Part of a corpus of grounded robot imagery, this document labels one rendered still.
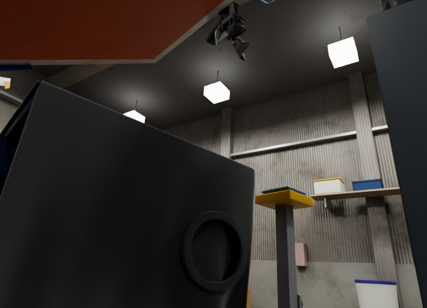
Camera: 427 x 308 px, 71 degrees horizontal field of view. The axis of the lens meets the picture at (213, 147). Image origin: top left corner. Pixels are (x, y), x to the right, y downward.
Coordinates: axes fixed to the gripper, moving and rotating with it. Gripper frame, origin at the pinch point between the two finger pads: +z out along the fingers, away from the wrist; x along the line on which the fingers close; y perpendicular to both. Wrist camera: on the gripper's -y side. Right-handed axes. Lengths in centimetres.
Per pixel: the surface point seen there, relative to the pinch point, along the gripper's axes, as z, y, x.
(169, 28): -5.0, -2.5, -26.5
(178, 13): -4.2, 6.0, -29.4
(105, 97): -300, -687, 290
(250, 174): 49, 22, -30
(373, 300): 230, -135, 418
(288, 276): 77, 14, -11
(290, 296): 82, 14, -12
